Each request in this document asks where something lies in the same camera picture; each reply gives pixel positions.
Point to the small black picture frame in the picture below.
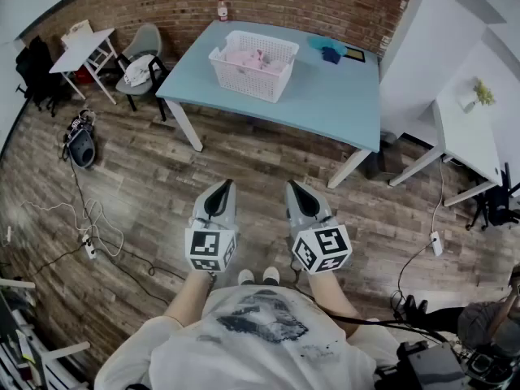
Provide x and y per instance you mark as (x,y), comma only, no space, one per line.
(354,54)

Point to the white metal rack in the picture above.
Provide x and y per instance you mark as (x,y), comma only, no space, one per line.
(65,349)

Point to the black waist-mounted equipment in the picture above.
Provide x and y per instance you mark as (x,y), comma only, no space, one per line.
(430,364)

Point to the red box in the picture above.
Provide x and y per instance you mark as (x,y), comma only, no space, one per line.
(83,73)

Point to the person's right forearm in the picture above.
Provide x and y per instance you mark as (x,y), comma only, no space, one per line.
(329,299)

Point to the dark blue cloth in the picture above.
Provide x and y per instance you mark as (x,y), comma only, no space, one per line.
(331,55)

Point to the person's white left shoe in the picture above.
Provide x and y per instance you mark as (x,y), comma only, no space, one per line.
(245,276)

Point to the light blue table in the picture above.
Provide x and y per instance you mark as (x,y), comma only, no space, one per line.
(325,108)

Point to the white desk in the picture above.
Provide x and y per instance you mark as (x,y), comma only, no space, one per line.
(467,136)

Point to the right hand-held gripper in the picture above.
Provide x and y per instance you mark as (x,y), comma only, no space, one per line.
(325,246)

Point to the white plastic laundry basket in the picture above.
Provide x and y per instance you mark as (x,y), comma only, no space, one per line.
(252,83)

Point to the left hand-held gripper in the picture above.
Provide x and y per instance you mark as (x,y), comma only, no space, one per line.
(209,246)

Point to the small vase with green plant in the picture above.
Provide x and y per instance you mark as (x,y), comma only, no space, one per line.
(481,94)

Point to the plastic bottle with red label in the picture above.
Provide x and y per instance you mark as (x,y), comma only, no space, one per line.
(222,9)

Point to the small white folding table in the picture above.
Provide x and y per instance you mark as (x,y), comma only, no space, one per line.
(81,51)

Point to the teal fluffy cloth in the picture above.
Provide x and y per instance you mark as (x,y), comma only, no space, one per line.
(321,42)

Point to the person's white right shoe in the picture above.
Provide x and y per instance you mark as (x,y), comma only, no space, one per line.
(271,275)

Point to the person's white shoe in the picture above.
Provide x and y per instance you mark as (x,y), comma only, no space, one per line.
(271,275)
(245,276)

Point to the pink garment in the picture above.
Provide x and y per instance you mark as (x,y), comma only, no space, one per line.
(248,59)

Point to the grey shell chair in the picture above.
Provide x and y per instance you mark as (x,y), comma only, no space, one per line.
(144,41)

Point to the white crumpled cloth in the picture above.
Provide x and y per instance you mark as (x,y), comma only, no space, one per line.
(138,69)

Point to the person's left forearm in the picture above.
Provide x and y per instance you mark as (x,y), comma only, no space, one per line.
(187,299)

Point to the person's white printed t-shirt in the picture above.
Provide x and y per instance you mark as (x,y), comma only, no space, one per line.
(243,360)

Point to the black office chair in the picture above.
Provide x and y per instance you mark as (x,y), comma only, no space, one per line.
(495,205)

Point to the white power strip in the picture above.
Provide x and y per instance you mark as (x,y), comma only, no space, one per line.
(436,244)
(88,247)

